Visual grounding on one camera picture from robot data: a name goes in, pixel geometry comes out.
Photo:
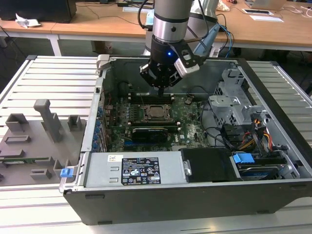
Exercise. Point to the green RAM stick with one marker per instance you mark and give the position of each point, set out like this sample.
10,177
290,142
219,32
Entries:
29,159

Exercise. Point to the pale blue teach pendant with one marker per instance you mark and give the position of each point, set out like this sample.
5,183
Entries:
209,36

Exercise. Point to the CPU socket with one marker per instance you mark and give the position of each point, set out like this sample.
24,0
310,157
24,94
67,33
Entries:
145,113

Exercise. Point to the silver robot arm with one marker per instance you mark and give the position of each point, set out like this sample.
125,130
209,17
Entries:
170,24

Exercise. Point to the black camera bracket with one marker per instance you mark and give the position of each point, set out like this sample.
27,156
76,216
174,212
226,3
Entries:
181,50

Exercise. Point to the cardboard box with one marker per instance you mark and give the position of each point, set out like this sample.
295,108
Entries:
104,46

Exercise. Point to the white paper sheet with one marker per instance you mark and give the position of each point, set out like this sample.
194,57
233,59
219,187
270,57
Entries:
267,18

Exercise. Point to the hard disk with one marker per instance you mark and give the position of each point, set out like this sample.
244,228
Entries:
258,174

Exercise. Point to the metal locking lever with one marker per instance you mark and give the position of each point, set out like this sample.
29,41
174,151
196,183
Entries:
165,118
143,100

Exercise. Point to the blue expansion slot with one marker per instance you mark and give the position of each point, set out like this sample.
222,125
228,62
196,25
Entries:
139,147

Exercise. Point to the green motherboard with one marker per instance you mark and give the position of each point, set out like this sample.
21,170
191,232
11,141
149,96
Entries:
192,131

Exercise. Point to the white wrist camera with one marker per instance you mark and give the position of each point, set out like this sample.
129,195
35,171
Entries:
187,69

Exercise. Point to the beige bag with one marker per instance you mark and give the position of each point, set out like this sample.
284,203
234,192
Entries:
223,6

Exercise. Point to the wooden desk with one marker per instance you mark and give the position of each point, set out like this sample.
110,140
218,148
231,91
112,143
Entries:
109,24
24,30

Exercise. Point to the blue plastic latch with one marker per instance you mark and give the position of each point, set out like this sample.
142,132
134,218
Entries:
66,173

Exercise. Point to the black graphics card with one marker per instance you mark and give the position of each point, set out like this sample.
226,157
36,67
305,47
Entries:
148,135

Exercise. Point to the metal drive cage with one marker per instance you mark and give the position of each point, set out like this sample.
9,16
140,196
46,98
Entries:
226,102

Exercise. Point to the round coin battery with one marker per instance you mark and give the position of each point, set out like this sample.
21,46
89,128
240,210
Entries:
188,100

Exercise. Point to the silver power supply unit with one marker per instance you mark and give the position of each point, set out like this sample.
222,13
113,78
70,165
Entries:
100,168

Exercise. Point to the black box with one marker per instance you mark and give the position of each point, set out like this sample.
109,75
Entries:
36,11

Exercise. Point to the crumpled white paper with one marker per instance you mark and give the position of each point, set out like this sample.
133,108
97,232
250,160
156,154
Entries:
26,22

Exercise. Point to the grey parts rack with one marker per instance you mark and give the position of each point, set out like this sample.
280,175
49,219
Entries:
36,146

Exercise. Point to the silver laptop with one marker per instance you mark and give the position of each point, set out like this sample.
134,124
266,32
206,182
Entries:
265,3

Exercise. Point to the black PC case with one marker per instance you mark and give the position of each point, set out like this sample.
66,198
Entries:
170,204

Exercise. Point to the blue disk carrier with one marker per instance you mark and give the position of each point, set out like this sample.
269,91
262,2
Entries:
243,159

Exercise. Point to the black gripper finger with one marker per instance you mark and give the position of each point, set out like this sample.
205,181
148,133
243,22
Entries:
147,73
175,79

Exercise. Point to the black plastic duct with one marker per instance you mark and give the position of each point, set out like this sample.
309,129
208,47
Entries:
207,165

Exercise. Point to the silver green CPU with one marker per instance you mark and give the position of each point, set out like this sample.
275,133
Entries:
156,111

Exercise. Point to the black RAM slot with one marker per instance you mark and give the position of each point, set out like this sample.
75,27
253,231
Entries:
156,125
156,122
151,98
151,95
174,128
151,102

